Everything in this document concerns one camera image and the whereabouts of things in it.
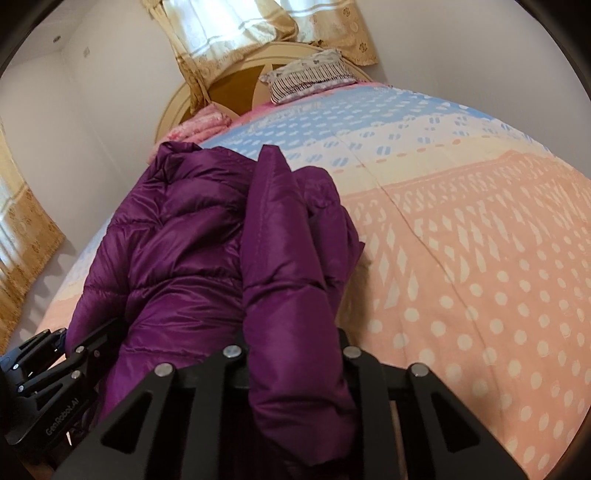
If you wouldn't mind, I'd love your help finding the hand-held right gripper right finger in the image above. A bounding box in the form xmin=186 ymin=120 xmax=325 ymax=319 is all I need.
xmin=336 ymin=328 xmax=527 ymax=480

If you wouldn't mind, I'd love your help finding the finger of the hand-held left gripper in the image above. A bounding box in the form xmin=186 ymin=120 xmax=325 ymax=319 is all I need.
xmin=18 ymin=318 xmax=134 ymax=407
xmin=0 ymin=328 xmax=68 ymax=393

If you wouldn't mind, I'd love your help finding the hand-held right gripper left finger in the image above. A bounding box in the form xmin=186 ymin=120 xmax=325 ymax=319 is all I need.
xmin=55 ymin=342 xmax=254 ymax=480

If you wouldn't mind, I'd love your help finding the purple puffer jacket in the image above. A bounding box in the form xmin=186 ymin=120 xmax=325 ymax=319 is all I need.
xmin=65 ymin=141 xmax=365 ymax=464

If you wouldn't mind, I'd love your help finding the beige floral curtain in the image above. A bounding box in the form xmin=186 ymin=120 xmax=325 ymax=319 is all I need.
xmin=274 ymin=0 xmax=379 ymax=66
xmin=0 ymin=115 xmax=66 ymax=352
xmin=141 ymin=0 xmax=296 ymax=109

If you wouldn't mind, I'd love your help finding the polka dot bed blanket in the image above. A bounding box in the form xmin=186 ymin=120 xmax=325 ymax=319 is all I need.
xmin=34 ymin=82 xmax=591 ymax=480

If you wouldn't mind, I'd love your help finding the pink folded quilt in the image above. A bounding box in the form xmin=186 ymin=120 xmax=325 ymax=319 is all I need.
xmin=159 ymin=105 xmax=232 ymax=144

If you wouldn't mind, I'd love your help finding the cream round headboard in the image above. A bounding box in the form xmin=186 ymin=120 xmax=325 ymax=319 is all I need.
xmin=154 ymin=41 xmax=372 ymax=144

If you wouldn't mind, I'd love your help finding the grey patterned pillow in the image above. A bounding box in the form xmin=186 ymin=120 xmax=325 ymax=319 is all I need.
xmin=259 ymin=50 xmax=358 ymax=104

